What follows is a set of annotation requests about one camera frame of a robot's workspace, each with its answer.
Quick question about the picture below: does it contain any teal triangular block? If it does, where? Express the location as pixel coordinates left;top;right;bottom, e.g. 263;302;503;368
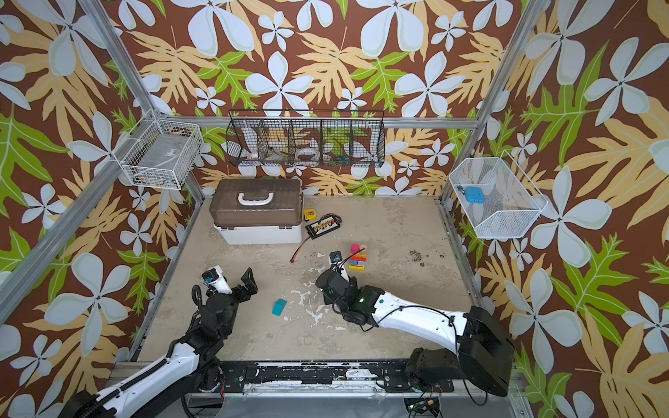
272;299;287;317

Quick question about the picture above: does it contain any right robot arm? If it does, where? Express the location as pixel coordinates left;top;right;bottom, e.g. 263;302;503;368
315;266;515;397

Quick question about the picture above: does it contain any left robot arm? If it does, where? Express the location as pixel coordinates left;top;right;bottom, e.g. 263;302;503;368
59;268;258;417

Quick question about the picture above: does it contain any brown lid white toolbox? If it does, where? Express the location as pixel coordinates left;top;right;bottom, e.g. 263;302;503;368
209;178;303;246

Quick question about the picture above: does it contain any black charging board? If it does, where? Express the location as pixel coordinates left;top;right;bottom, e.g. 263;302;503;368
306;214;343;240

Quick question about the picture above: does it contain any yellow tape measure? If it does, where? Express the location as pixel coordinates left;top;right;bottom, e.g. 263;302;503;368
303;209;317;222

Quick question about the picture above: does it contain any blue object in basket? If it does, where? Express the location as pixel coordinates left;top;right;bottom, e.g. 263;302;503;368
464;186;485;205

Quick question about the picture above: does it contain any white mesh basket right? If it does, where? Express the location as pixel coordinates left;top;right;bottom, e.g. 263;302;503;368
449;153;549;240

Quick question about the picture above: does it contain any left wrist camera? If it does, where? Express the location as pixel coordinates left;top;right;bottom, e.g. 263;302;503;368
201;265;233;296

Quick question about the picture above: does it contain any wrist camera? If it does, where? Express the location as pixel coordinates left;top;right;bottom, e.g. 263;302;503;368
329;251;343;268
201;265;233;296

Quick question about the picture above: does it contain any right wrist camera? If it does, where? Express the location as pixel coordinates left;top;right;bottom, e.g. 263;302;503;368
329;251;343;268

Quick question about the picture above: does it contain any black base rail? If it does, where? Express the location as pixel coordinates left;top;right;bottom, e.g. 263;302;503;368
220;359;453;395

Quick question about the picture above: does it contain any red black cable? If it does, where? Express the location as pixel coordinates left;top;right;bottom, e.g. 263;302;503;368
289;236;313;264

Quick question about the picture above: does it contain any white wire basket left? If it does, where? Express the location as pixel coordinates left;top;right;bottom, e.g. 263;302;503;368
115;118;203;190

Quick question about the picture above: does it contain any black wire wall basket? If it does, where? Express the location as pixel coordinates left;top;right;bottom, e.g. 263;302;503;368
223;109;387;167

